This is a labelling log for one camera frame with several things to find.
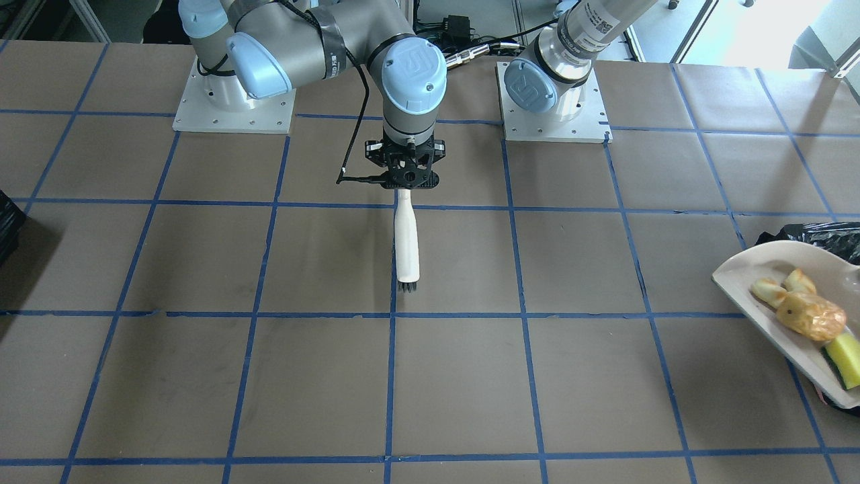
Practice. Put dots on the yellow sponge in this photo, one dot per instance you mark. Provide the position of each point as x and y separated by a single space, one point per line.
843 351

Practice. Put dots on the beige hand brush black bristles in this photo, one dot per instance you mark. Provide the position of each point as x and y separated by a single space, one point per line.
407 248

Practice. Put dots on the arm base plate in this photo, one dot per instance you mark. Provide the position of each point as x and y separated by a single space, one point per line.
533 110
220 105

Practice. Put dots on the croissant piece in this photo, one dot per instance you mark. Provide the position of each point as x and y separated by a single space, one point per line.
773 293

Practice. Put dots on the beige plastic dustpan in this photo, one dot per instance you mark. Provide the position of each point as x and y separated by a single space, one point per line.
836 280

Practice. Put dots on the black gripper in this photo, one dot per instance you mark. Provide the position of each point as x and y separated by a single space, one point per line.
373 151

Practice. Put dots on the brown bread roll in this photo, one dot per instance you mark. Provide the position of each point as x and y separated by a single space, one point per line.
812 316

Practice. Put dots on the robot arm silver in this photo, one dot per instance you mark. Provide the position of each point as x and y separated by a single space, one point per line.
252 55
550 75

